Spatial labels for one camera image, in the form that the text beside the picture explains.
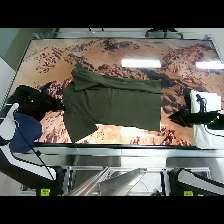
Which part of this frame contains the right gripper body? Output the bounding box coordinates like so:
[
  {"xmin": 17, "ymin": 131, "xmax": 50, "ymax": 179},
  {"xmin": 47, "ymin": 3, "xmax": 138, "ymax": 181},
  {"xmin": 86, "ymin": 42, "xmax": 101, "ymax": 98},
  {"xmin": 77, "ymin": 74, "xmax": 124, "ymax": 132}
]
[{"xmin": 179, "ymin": 110, "xmax": 210, "ymax": 128}]

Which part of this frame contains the white garment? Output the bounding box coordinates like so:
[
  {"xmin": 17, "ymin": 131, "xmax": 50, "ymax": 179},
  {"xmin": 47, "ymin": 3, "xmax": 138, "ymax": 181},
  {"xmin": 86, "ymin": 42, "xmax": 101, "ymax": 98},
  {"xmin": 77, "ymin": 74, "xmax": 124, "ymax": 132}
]
[{"xmin": 189, "ymin": 89, "xmax": 224, "ymax": 150}]

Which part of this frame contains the blue garment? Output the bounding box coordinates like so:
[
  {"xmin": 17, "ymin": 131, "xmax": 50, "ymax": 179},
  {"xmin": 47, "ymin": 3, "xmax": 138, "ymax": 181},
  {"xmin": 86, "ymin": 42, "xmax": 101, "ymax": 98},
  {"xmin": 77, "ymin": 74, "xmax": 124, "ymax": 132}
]
[{"xmin": 9, "ymin": 112, "xmax": 44, "ymax": 154}]

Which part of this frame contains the black cable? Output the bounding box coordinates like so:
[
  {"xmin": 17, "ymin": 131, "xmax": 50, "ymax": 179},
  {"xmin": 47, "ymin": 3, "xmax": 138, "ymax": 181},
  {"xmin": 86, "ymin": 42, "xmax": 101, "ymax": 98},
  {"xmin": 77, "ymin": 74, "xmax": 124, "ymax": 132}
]
[{"xmin": 13, "ymin": 112, "xmax": 57, "ymax": 182}]

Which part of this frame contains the olive green shirt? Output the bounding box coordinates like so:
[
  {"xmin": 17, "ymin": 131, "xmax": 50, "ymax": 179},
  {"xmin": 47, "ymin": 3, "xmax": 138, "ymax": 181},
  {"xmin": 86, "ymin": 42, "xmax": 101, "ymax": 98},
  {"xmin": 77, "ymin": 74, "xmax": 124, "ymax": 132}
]
[{"xmin": 62, "ymin": 63, "xmax": 163, "ymax": 144}]

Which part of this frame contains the silver frame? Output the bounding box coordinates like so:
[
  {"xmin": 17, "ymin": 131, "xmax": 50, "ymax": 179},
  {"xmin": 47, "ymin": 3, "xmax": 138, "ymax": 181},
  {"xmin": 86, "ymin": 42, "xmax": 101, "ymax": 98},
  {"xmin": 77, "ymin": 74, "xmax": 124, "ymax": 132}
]
[{"xmin": 0, "ymin": 28, "xmax": 224, "ymax": 197}]

